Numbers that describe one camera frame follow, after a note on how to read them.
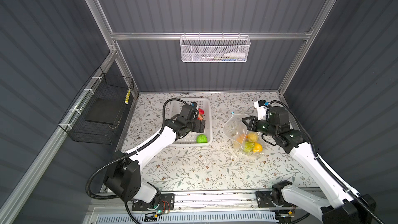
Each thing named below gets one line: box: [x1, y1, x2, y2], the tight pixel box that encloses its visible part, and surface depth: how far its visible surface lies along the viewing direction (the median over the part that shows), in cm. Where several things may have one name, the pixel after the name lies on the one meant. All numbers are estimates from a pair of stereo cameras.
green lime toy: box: [196, 134, 208, 144], surface depth 90 cm
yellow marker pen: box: [124, 89, 132, 105], surface depth 84 cm
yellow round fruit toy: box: [252, 142, 264, 153], surface depth 88 cm
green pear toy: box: [243, 141, 255, 154], surface depth 88 cm
